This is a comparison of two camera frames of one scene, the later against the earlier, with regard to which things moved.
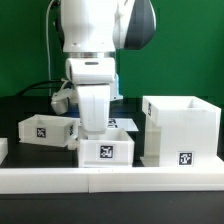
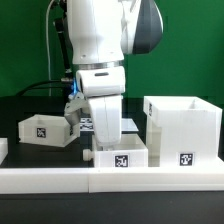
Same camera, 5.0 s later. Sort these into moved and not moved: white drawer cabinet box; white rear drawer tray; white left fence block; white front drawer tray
Moved: white front drawer tray
Not moved: white rear drawer tray; white drawer cabinet box; white left fence block
